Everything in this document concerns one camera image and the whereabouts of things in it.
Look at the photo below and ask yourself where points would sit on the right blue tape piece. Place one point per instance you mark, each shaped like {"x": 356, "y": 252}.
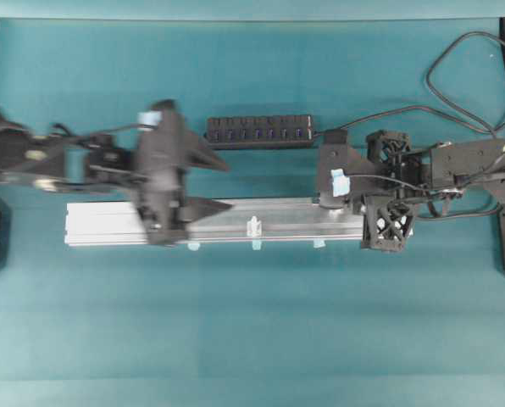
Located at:
{"x": 318, "y": 243}

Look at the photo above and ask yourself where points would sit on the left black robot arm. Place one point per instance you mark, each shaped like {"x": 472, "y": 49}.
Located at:
{"x": 55, "y": 162}

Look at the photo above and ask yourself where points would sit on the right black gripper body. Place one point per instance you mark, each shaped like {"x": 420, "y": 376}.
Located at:
{"x": 390, "y": 207}

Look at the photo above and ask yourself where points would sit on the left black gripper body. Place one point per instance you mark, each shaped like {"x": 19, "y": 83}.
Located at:
{"x": 153, "y": 179}

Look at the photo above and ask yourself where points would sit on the middle white ring clip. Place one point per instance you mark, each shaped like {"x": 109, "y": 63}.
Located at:
{"x": 254, "y": 227}

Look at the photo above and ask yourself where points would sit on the black USB hub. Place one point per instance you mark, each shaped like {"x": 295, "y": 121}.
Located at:
{"x": 261, "y": 132}

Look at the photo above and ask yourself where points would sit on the left blue tape piece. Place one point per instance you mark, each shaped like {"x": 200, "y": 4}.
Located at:
{"x": 193, "y": 246}

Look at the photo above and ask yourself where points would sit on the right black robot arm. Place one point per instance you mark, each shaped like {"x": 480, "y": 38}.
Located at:
{"x": 451, "y": 168}

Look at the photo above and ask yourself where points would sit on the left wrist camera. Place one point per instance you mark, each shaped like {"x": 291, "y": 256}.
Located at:
{"x": 160, "y": 125}

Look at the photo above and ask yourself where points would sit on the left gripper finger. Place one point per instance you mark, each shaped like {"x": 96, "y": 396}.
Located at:
{"x": 196, "y": 208}
{"x": 201, "y": 155}

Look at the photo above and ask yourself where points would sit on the silver aluminium extrusion rail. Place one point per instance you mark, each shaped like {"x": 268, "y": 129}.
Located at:
{"x": 283, "y": 220}

